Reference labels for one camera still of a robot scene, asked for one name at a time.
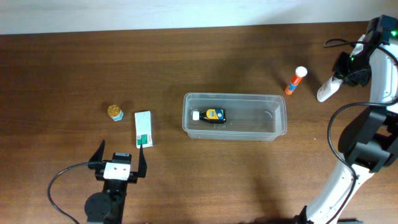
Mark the clear plastic container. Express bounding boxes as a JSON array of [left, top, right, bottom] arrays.
[[182, 93, 287, 141]]

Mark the white green medicine box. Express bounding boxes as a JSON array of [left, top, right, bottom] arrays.
[[134, 111, 153, 149]]

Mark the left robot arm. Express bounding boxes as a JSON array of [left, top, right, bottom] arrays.
[[85, 141, 147, 224]]

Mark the dark bottle white cap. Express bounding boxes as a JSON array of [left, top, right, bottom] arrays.
[[192, 108, 226, 124]]

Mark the small gold-lid jar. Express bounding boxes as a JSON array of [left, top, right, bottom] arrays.
[[107, 105, 124, 121]]

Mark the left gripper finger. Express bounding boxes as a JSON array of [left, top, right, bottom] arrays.
[[88, 140, 106, 169], [137, 144, 147, 178]]

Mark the white spray bottle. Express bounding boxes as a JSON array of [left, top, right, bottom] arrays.
[[317, 77, 343, 102]]

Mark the orange tube white cap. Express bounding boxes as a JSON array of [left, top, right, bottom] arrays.
[[285, 66, 308, 95]]

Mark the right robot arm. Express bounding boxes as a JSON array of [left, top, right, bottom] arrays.
[[292, 15, 397, 223]]

